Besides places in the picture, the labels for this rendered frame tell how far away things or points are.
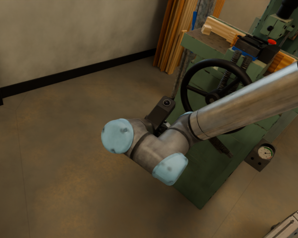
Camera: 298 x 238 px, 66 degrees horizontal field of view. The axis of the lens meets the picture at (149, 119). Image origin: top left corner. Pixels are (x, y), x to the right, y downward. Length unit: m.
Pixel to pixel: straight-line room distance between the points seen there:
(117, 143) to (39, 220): 0.93
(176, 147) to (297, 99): 0.24
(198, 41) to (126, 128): 0.65
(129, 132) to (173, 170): 0.12
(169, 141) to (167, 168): 0.06
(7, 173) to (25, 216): 0.29
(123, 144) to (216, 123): 0.20
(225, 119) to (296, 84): 0.14
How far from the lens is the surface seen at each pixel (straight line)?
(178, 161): 0.49
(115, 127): 0.49
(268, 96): 0.46
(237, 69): 0.80
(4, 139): 1.69
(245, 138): 1.11
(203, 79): 1.08
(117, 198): 1.42
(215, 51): 1.02
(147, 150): 0.49
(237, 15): 3.62
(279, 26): 1.06
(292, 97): 0.46
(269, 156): 1.05
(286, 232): 1.50
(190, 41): 1.07
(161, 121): 0.66
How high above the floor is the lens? 1.25
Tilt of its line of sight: 41 degrees down
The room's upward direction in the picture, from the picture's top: 19 degrees clockwise
